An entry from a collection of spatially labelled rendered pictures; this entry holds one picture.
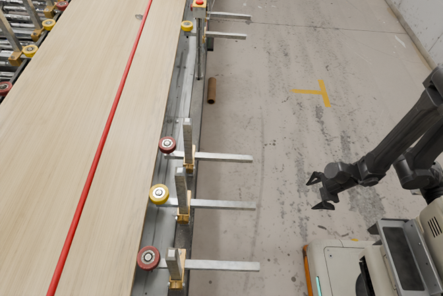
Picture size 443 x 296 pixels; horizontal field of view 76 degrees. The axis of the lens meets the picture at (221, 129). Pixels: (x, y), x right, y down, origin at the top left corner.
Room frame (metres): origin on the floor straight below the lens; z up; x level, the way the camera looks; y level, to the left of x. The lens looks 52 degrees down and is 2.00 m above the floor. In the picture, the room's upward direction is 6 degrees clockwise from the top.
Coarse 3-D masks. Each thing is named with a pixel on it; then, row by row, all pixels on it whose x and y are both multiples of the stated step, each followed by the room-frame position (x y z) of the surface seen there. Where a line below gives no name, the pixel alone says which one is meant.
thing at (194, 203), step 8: (168, 200) 0.51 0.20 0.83; (176, 200) 0.51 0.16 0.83; (192, 200) 0.52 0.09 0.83; (200, 200) 0.53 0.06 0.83; (208, 200) 0.53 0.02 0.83; (216, 200) 0.53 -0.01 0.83; (224, 200) 0.54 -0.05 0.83; (208, 208) 0.50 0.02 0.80; (216, 208) 0.51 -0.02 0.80; (224, 208) 0.51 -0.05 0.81; (232, 208) 0.51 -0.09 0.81; (240, 208) 0.51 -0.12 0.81; (248, 208) 0.52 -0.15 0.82
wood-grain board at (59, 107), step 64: (128, 0) 1.98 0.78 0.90; (64, 64) 1.22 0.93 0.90; (0, 128) 0.74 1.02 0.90; (64, 128) 0.78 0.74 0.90; (128, 128) 0.82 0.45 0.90; (0, 192) 0.43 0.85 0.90; (64, 192) 0.46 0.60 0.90; (128, 192) 0.49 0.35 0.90; (0, 256) 0.21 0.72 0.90; (128, 256) 0.25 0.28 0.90
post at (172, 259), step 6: (168, 252) 0.22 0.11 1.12; (174, 252) 0.23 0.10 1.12; (168, 258) 0.21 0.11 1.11; (174, 258) 0.21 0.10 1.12; (168, 264) 0.21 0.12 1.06; (174, 264) 0.21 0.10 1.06; (180, 264) 0.23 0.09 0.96; (174, 270) 0.21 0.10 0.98; (180, 270) 0.22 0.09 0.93; (174, 276) 0.21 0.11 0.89; (180, 276) 0.21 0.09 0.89
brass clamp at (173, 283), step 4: (184, 252) 0.30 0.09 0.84; (180, 256) 0.28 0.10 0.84; (184, 256) 0.29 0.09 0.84; (184, 260) 0.27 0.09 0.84; (184, 264) 0.26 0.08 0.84; (184, 268) 0.25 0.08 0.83; (184, 272) 0.24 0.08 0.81; (172, 280) 0.20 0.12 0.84; (176, 280) 0.20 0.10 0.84; (180, 280) 0.20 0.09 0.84; (168, 284) 0.19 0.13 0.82; (172, 284) 0.19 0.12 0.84; (176, 284) 0.19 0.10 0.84; (180, 284) 0.19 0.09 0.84; (184, 284) 0.20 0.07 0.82; (172, 288) 0.18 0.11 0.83; (176, 288) 0.18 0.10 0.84; (180, 288) 0.18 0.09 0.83
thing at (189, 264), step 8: (160, 264) 0.25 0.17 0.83; (192, 264) 0.26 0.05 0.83; (200, 264) 0.27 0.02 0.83; (208, 264) 0.27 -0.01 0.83; (216, 264) 0.27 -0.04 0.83; (224, 264) 0.28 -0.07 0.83; (232, 264) 0.28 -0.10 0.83; (240, 264) 0.28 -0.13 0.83; (248, 264) 0.29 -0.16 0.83; (256, 264) 0.29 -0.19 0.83
